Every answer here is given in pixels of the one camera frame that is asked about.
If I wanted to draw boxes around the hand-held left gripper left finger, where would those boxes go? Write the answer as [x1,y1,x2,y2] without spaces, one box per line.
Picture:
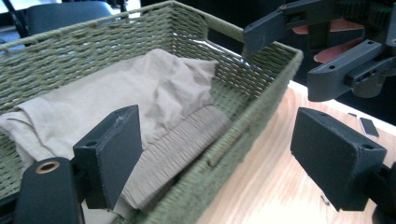
[73,105,145,211]

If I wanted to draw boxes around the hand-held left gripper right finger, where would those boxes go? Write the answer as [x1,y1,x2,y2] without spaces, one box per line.
[290,106,388,213]

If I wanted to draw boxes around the khaki pants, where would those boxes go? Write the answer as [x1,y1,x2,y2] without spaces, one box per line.
[0,48,233,218]

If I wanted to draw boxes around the green woven basket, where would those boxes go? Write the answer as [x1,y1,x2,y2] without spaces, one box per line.
[0,0,304,224]

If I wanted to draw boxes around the small black rectangular piece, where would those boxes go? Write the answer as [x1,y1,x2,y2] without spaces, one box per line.
[359,117,381,139]

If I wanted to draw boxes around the black folding chair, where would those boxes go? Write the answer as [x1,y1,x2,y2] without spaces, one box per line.
[2,0,115,37]

